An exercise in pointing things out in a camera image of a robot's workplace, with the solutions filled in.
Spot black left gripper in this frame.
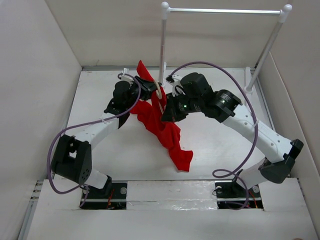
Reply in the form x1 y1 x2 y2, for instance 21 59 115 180
124 76 161 110

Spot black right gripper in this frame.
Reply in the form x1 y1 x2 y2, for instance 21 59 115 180
160 90 203 123

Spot beige wooden hanger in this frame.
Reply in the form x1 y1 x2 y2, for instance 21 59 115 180
153 80 164 114

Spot red t shirt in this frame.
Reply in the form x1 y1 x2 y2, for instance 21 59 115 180
129 59 195 173

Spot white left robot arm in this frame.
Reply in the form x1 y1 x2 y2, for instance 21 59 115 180
49 73 161 199

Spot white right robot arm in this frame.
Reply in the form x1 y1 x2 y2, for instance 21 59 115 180
161 72 304 197

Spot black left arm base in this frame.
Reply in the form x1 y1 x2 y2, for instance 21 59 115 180
80 181 128 210

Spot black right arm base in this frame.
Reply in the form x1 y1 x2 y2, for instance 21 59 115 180
212 177 263 210

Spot white clothes rack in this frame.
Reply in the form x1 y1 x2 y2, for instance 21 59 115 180
155 0 293 93

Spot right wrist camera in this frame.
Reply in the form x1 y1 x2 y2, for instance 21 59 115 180
165 74 186 97

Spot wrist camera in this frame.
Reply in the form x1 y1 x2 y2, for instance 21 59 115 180
117 68 134 83
165 74 186 97

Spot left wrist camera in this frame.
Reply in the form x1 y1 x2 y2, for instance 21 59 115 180
117 68 134 83

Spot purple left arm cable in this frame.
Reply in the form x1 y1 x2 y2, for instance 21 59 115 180
46 73 141 208

